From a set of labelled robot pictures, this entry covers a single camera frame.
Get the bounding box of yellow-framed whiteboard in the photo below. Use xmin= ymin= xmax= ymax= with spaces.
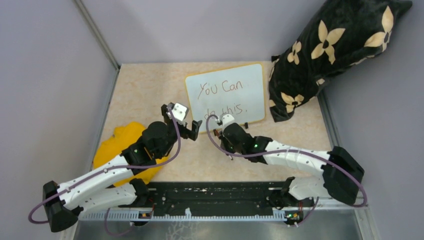
xmin=182 ymin=62 xmax=266 ymax=134

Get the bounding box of red marker cap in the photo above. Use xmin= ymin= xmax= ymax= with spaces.
xmin=213 ymin=129 xmax=220 ymax=137

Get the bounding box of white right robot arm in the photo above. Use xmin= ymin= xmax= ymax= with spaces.
xmin=213 ymin=123 xmax=365 ymax=207

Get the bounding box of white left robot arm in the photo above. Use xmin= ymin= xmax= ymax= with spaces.
xmin=42 ymin=102 xmax=202 ymax=233

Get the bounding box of yellow folded cloth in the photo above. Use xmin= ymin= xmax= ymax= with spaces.
xmin=92 ymin=121 xmax=162 ymax=188

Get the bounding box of black floral pillow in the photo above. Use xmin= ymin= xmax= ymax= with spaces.
xmin=268 ymin=0 xmax=413 ymax=122

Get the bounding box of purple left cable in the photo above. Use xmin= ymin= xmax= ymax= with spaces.
xmin=27 ymin=104 xmax=182 ymax=237

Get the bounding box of purple cable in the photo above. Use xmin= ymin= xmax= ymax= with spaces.
xmin=205 ymin=114 xmax=369 ymax=227
xmin=27 ymin=104 xmax=182 ymax=237

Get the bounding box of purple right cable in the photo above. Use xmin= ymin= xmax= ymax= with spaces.
xmin=205 ymin=114 xmax=369 ymax=227

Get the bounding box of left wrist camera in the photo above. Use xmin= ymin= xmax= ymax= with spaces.
xmin=166 ymin=102 xmax=190 ymax=127

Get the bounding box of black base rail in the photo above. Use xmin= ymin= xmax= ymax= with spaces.
xmin=79 ymin=180 xmax=316 ymax=226

